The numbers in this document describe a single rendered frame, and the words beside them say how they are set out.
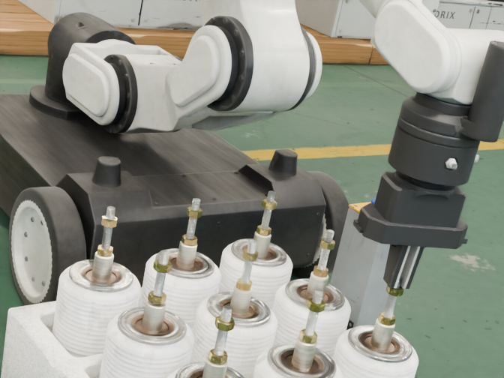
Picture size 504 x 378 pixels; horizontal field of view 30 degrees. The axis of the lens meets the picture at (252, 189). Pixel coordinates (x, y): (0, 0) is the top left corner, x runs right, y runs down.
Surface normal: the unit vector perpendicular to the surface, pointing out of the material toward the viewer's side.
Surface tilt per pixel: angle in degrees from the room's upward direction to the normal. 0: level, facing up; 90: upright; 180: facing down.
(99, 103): 90
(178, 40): 90
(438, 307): 0
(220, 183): 0
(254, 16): 47
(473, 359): 0
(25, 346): 90
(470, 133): 90
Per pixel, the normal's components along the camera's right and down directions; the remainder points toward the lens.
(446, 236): 0.24, 0.39
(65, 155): 0.19, -0.91
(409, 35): -0.78, 0.08
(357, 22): 0.55, 0.40
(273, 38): 0.53, -0.34
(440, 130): -0.19, 0.33
